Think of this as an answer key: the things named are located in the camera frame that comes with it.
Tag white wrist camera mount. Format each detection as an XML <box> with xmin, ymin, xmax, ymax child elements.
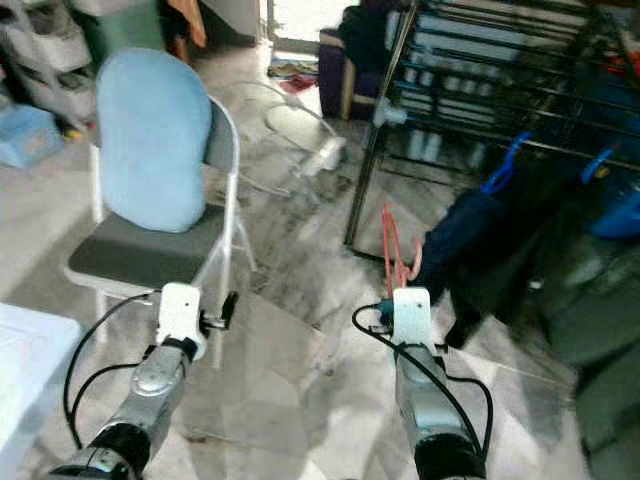
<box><xmin>156</xmin><ymin>282</ymin><xmax>207</xmax><ymax>347</ymax></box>
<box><xmin>391</xmin><ymin>287</ymin><xmax>437</xmax><ymax>350</ymax></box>

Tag pink clothes hanger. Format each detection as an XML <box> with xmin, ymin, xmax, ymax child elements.
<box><xmin>379</xmin><ymin>202</ymin><xmax>425</xmax><ymax>298</ymax></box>

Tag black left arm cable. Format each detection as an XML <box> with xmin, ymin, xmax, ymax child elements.
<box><xmin>62</xmin><ymin>292</ymin><xmax>162</xmax><ymax>452</ymax></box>

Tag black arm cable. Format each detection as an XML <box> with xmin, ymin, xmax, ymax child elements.
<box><xmin>62</xmin><ymin>292</ymin><xmax>162</xmax><ymax>452</ymax></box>
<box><xmin>351</xmin><ymin>304</ymin><xmax>495</xmax><ymax>462</ymax></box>

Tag white plastic folding table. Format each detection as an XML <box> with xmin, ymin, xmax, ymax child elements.
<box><xmin>0</xmin><ymin>302</ymin><xmax>84</xmax><ymax>480</ymax></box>

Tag blue storage bin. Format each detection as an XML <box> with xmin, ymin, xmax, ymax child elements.
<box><xmin>584</xmin><ymin>180</ymin><xmax>640</xmax><ymax>242</ymax></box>

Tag light blue plastic basket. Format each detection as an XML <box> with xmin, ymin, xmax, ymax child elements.
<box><xmin>0</xmin><ymin>104</ymin><xmax>54</xmax><ymax>170</ymax></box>

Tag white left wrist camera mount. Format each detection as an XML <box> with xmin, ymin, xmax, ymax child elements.
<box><xmin>156</xmin><ymin>282</ymin><xmax>207</xmax><ymax>347</ymax></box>

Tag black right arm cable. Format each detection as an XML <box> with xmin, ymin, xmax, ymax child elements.
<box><xmin>351</xmin><ymin>304</ymin><xmax>495</xmax><ymax>462</ymax></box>

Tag blue clothes hanger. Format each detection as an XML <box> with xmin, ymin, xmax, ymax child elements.
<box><xmin>477</xmin><ymin>129</ymin><xmax>534</xmax><ymax>197</ymax></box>
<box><xmin>579</xmin><ymin>144</ymin><xmax>622</xmax><ymax>187</ymax></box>

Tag white metal folding chair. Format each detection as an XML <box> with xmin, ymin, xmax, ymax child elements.
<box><xmin>64</xmin><ymin>74</ymin><xmax>257</xmax><ymax>333</ymax></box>

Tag white storage shelf unit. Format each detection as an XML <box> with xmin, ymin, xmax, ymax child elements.
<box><xmin>0</xmin><ymin>0</ymin><xmax>102</xmax><ymax>127</ymax></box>

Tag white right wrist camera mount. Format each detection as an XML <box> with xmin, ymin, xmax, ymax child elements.
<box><xmin>391</xmin><ymin>287</ymin><xmax>437</xmax><ymax>350</ymax></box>

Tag green plastic bin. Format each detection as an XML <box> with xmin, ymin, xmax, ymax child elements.
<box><xmin>84</xmin><ymin>0</ymin><xmax>172</xmax><ymax>77</ymax></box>

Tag light blue cushion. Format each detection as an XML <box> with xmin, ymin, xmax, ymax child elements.
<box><xmin>97</xmin><ymin>47</ymin><xmax>215</xmax><ymax>234</ymax></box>

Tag black clothes drying rack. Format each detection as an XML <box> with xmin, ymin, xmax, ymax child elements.
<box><xmin>344</xmin><ymin>0</ymin><xmax>640</xmax><ymax>267</ymax></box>

